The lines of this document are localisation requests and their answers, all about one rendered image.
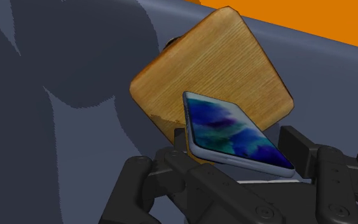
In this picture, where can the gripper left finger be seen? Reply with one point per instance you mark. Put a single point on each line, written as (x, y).
(178, 173)

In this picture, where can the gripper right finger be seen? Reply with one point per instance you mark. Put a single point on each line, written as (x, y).
(330, 173)

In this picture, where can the smartphone with blue watercolour screen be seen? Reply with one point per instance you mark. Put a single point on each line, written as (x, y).
(228, 130)

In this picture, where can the grey-blue sofa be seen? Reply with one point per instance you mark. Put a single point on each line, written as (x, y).
(327, 93)

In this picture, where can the square wooden board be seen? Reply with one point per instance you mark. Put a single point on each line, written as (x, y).
(216, 68)

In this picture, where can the small dark round object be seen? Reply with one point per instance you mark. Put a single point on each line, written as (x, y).
(171, 42)

